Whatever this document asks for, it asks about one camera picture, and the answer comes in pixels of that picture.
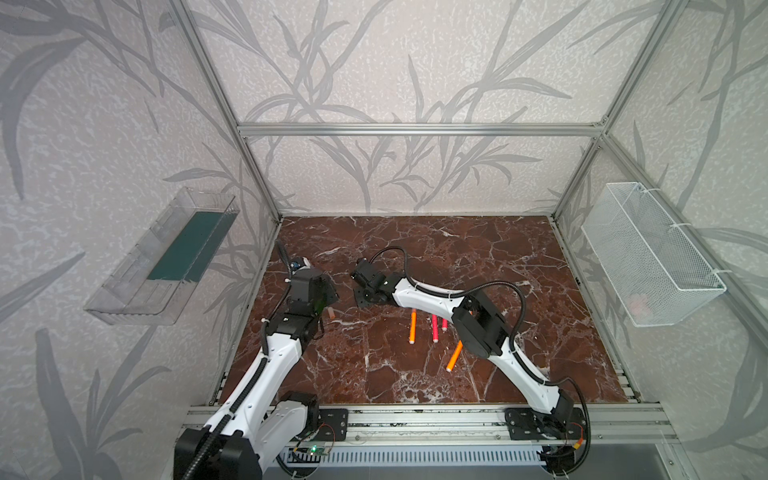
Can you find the horizontal aluminium crossbar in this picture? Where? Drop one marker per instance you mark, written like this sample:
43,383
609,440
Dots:
419,129

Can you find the thick pink marker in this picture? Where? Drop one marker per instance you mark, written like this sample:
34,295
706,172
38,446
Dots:
434,329

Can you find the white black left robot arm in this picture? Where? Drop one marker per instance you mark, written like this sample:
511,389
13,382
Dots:
241,440

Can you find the clear plastic wall tray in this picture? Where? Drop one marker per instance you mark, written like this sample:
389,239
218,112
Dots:
154,282

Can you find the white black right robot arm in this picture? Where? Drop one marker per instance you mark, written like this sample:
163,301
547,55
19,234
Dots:
483,331

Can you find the white wire mesh basket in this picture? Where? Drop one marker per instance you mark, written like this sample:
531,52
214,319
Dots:
657,273

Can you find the orange pen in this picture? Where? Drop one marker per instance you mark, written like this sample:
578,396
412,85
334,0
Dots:
454,357
413,326

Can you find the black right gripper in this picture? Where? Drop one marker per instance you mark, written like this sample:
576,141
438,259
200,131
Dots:
365,294

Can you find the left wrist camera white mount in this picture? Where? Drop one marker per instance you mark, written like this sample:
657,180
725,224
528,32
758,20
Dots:
298,263

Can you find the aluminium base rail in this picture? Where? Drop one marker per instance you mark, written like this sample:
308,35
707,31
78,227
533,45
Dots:
485,424

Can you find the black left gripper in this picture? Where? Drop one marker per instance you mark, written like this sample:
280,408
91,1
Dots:
324,306

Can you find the aluminium frame post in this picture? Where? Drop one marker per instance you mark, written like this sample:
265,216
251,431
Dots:
187,24

